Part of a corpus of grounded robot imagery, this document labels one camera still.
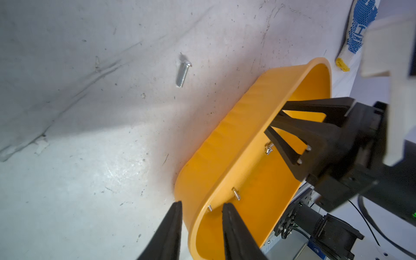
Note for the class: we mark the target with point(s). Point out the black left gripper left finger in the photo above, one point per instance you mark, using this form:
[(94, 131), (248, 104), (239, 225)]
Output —
[(165, 243)]

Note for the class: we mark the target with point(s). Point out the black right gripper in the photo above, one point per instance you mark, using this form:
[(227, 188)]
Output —
[(359, 172)]

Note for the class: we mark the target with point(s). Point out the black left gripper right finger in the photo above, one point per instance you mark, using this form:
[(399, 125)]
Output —
[(238, 241)]

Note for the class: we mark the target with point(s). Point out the yellow plastic storage box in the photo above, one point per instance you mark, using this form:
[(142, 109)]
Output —
[(233, 156)]

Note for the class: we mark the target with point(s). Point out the blue dotted work glove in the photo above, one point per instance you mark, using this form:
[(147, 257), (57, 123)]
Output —
[(362, 14)]

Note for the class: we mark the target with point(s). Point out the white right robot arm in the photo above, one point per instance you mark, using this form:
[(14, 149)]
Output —
[(344, 148)]

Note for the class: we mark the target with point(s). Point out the silver wing screw in box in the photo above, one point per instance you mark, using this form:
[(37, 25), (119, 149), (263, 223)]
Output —
[(268, 148)]

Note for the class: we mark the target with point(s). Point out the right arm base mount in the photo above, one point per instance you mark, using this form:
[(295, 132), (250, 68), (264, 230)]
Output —
[(330, 234)]

